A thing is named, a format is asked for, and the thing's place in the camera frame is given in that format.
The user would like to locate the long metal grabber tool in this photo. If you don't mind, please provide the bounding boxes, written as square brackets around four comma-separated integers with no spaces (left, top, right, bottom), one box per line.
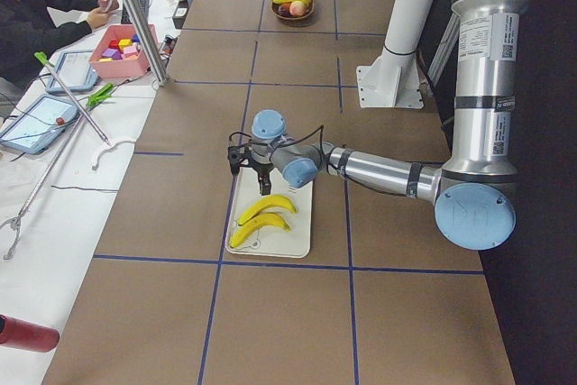
[0,50,136,262]

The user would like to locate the red bottle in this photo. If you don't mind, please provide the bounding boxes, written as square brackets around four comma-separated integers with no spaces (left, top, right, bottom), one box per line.
[1,315,60,353]

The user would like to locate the seated person in black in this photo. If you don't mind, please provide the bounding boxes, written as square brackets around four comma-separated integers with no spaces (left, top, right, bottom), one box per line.
[1,0,119,91]

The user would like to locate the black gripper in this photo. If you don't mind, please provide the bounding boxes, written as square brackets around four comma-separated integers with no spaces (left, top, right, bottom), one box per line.
[250,150,274,196]

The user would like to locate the brown wicker basket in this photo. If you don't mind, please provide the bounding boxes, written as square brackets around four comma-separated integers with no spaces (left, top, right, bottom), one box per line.
[271,0,315,22]

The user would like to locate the white rectangular plate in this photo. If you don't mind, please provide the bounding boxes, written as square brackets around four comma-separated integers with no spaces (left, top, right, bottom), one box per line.
[225,168,313,259]

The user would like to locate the green plastic clip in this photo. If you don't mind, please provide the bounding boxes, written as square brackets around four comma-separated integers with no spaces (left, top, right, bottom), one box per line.
[85,83,114,110]

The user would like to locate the pale peach fruit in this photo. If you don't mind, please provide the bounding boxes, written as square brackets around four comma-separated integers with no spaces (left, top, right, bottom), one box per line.
[290,0,307,17]

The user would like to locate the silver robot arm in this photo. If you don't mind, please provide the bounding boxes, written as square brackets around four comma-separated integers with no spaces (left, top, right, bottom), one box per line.
[244,0,530,251]

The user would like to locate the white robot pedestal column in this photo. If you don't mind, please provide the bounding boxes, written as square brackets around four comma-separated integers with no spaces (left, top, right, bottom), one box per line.
[356,0,433,109]

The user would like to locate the blue teach pendant tablet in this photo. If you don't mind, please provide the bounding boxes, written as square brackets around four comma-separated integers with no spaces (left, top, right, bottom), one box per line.
[54,50,99,92]

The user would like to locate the silver aluminium frame post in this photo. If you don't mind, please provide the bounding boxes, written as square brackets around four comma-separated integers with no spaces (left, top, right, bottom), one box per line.
[123,0,169,87]

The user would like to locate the dark red apple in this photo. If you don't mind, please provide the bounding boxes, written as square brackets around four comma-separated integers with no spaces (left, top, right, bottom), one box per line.
[278,3,291,17]

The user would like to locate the black keyboard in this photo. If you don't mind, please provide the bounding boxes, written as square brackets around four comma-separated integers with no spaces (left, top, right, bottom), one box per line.
[121,0,150,24]

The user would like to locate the pink plastic box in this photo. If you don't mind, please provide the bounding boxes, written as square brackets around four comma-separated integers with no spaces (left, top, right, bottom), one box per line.
[89,24,150,78]

